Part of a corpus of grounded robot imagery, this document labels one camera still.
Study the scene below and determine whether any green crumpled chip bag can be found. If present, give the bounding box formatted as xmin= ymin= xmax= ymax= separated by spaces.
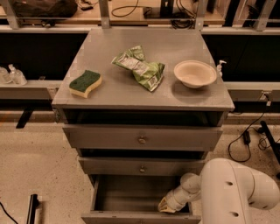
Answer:
xmin=112 ymin=45 xmax=165 ymax=92

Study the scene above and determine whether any grey middle drawer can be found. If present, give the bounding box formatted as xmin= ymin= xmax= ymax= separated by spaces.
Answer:
xmin=79 ymin=157 xmax=204 ymax=176

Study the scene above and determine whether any black cable on shelf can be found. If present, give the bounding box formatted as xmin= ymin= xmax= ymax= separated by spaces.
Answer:
xmin=110 ymin=0 xmax=152 ymax=18

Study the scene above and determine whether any black bag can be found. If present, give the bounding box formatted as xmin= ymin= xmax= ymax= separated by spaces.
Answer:
xmin=10 ymin=0 xmax=78 ymax=18

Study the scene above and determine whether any black stand foot left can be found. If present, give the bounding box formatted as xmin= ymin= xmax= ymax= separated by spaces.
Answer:
xmin=26 ymin=194 xmax=39 ymax=224

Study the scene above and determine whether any grey top drawer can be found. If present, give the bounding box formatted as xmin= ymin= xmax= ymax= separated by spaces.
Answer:
xmin=63 ymin=124 xmax=222 ymax=151

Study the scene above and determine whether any grey drawer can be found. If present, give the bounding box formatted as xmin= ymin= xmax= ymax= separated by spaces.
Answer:
xmin=79 ymin=157 xmax=204 ymax=176
xmin=63 ymin=124 xmax=222 ymax=151
xmin=81 ymin=175 xmax=201 ymax=224

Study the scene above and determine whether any black stand leg right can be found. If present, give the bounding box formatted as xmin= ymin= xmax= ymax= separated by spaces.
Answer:
xmin=259 ymin=121 xmax=280 ymax=179

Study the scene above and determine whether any black power cable with adapter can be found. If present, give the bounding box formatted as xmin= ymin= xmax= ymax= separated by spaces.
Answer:
xmin=227 ymin=93 xmax=272 ymax=163

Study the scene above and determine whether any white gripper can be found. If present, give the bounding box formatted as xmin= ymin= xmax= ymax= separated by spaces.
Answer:
xmin=157 ymin=186 xmax=193 ymax=214

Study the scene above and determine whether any green yellow sponge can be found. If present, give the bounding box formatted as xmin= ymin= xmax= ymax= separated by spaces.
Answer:
xmin=69 ymin=70 xmax=102 ymax=98

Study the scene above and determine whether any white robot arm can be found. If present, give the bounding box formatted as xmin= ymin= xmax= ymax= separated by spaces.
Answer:
xmin=157 ymin=158 xmax=280 ymax=224

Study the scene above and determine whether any white bowl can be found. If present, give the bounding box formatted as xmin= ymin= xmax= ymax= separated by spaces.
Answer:
xmin=174 ymin=60 xmax=217 ymax=88

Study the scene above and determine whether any clear sanitizer bottle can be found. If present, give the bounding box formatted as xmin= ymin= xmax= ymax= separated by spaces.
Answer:
xmin=9 ymin=64 xmax=27 ymax=86

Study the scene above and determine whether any grey drawer cabinet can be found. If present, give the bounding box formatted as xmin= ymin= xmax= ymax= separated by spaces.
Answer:
xmin=51 ymin=27 xmax=235 ymax=187

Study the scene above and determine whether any black cable bundle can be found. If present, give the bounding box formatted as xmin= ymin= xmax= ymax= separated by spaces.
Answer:
xmin=170 ymin=0 xmax=196 ymax=30

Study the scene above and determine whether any white pump bottle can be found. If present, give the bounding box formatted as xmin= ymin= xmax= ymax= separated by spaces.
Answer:
xmin=216 ymin=60 xmax=227 ymax=77

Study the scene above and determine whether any grey bottom drawer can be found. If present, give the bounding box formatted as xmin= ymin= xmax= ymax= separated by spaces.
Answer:
xmin=81 ymin=175 xmax=201 ymax=224

